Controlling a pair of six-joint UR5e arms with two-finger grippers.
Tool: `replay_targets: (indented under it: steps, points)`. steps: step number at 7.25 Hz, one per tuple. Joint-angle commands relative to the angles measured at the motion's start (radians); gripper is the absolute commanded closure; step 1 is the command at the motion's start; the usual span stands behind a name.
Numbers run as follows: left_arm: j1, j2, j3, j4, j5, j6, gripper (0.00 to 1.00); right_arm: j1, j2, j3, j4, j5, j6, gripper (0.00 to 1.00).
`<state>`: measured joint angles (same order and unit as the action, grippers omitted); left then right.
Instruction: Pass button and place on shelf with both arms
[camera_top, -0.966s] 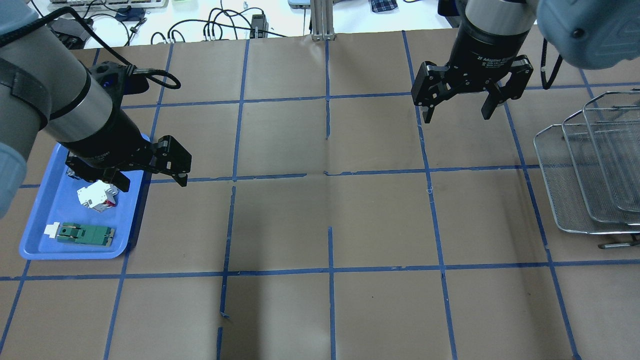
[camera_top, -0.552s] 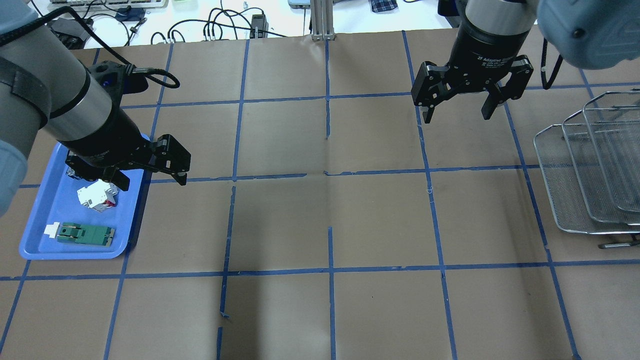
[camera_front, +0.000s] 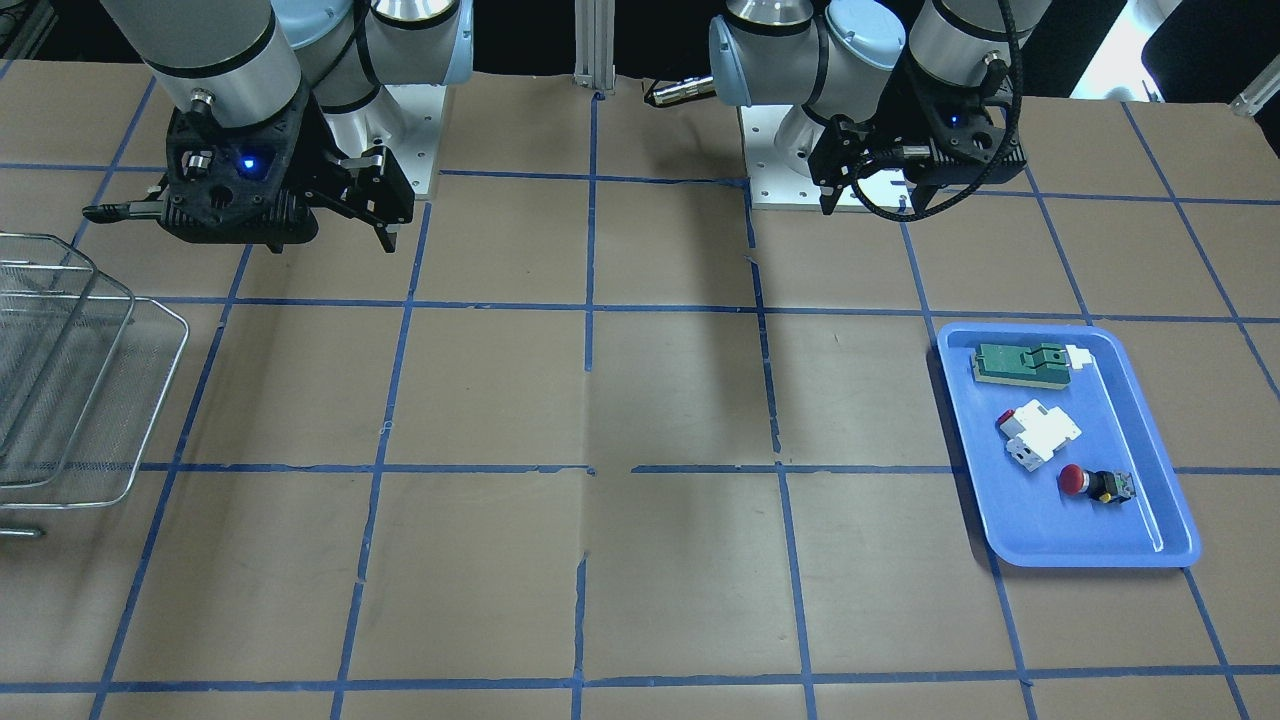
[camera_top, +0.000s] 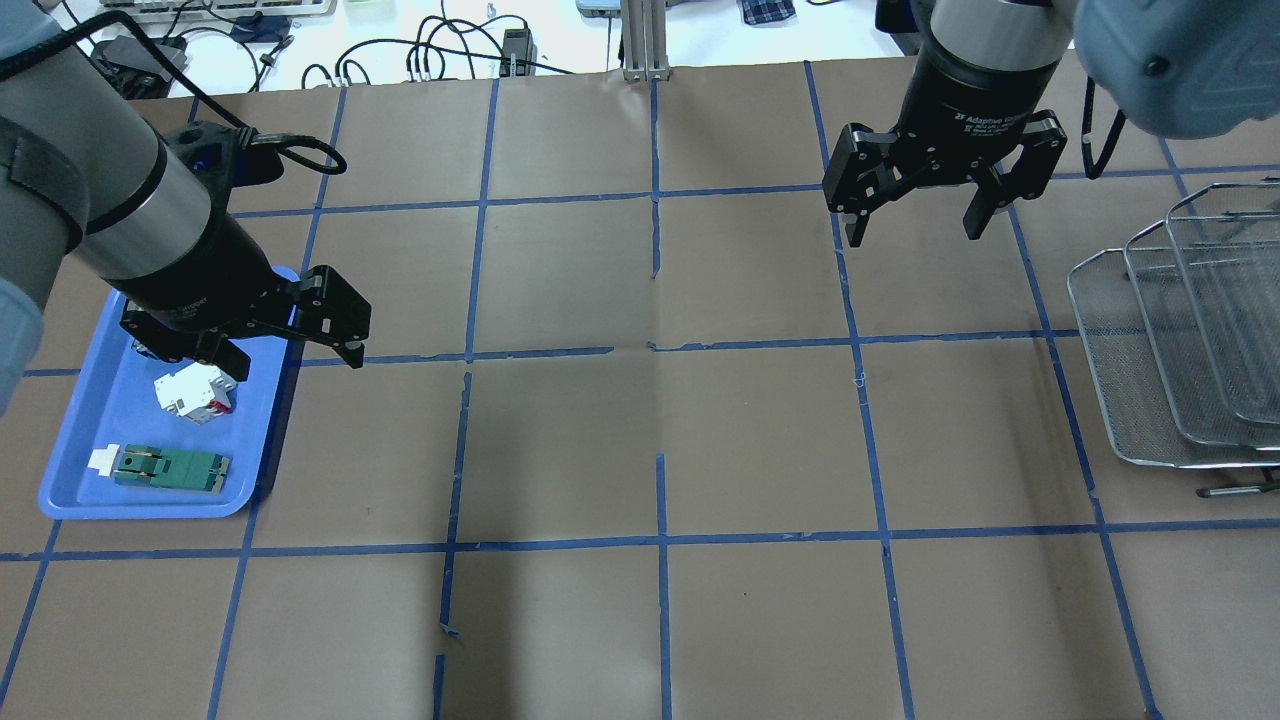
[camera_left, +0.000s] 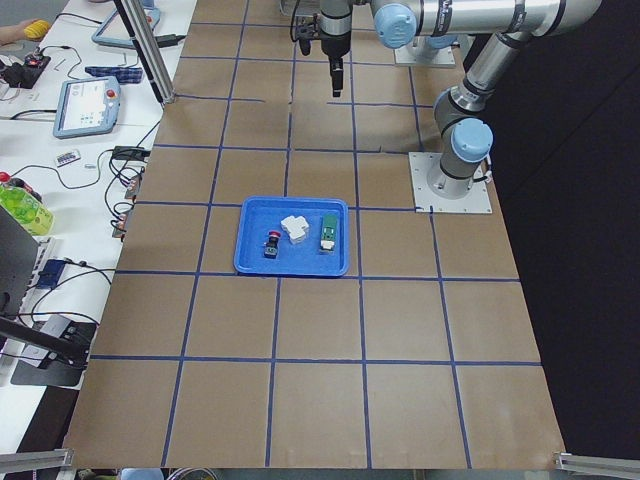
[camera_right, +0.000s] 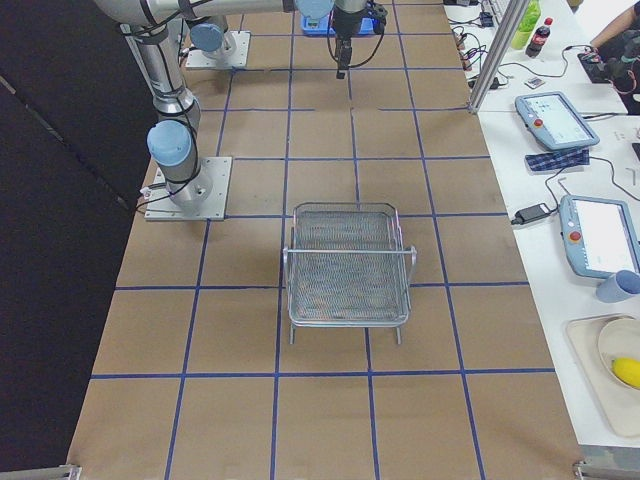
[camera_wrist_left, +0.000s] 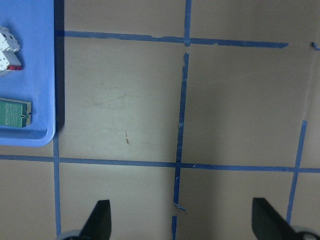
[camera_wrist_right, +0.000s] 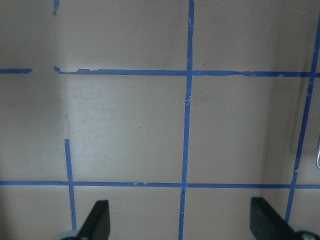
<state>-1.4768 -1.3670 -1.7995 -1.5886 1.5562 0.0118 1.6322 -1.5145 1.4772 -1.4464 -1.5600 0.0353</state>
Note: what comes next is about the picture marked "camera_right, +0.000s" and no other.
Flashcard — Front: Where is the cola bottle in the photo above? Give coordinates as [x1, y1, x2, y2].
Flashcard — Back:
[525, 17, 553, 58]

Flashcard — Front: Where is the person forearm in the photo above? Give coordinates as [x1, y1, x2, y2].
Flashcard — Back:
[590, 6, 639, 49]

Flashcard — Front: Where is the beige serving tray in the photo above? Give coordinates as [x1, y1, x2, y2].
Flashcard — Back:
[566, 314, 639, 439]

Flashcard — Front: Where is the lower teach pendant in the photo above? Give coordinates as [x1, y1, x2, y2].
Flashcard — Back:
[558, 195, 639, 279]

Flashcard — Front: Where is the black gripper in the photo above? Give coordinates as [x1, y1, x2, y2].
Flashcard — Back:
[333, 0, 367, 80]

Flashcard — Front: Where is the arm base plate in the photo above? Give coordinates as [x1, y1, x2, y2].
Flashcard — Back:
[142, 157, 233, 221]
[186, 25, 251, 70]

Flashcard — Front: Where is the silver wire mesh shelf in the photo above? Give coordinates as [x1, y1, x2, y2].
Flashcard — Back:
[282, 202, 417, 344]

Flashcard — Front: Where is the green drink bottle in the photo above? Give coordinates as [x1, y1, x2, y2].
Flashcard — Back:
[511, 0, 541, 50]

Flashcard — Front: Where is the yellow banana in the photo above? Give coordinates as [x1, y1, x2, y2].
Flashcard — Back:
[611, 357, 640, 389]

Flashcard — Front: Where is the beige plate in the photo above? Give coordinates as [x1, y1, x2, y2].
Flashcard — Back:
[597, 318, 639, 388]

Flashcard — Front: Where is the blue cup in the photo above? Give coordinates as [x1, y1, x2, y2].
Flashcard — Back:
[596, 270, 639, 303]

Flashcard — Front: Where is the aluminium frame post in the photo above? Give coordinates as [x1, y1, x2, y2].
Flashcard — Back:
[468, 0, 529, 113]

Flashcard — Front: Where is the blue checkered cloth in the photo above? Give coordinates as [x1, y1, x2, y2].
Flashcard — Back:
[525, 148, 590, 172]

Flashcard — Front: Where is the upper teach pendant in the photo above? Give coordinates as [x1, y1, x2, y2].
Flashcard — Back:
[514, 91, 600, 151]

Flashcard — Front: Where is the teach pendant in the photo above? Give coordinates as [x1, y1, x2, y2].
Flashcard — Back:
[514, 91, 600, 151]
[558, 195, 639, 279]

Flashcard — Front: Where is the blue plastic tray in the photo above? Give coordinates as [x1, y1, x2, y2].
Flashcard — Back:
[300, 15, 374, 36]

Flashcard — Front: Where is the black power adapter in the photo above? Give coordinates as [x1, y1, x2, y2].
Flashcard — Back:
[511, 203, 551, 225]

